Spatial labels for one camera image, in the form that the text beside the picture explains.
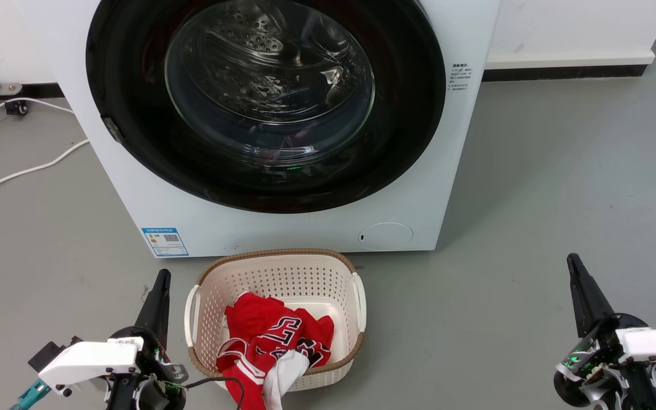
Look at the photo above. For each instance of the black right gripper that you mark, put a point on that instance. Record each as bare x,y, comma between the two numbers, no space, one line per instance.
601,370

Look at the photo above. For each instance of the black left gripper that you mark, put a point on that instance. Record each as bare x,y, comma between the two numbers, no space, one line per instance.
154,370

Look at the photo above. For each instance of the white front-load washing machine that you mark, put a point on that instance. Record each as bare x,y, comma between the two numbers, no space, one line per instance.
282,230

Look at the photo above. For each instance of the black round washer door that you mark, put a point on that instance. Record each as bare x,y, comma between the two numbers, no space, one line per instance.
408,114

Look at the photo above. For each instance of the blue energy label sticker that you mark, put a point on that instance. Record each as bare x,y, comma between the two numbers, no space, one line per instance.
165,241

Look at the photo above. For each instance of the red basketball jersey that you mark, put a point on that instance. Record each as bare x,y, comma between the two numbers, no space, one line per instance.
271,333

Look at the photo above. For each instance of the beige perforated laundry basket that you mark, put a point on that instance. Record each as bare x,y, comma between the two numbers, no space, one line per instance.
282,276

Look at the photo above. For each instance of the white cloth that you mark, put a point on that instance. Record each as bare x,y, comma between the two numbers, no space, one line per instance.
282,378

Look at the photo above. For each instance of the round white filter cover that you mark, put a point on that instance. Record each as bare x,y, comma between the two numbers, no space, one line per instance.
385,236

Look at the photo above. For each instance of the small black caster wheel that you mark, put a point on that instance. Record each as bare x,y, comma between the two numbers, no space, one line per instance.
16,107

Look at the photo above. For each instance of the black printed text label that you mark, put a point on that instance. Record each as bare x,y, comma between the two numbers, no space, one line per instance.
459,78

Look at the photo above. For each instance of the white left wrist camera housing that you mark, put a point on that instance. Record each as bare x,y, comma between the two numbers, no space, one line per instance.
89,361

